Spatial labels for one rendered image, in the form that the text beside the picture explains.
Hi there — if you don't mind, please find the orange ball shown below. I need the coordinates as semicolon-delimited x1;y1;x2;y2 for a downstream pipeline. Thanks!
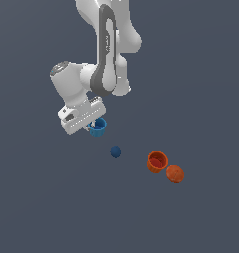
165;164;185;184

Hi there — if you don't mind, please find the dark blue ball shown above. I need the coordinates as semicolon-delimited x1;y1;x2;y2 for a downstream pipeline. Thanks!
110;145;122;159

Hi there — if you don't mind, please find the orange cup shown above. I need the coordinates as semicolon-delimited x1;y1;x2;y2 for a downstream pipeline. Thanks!
146;150;169;174

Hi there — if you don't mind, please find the blue cup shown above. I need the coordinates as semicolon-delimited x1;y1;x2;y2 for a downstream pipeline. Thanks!
89;117;108;138

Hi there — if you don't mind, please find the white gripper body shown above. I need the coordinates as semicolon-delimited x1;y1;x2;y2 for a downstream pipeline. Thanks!
57;96;107;136

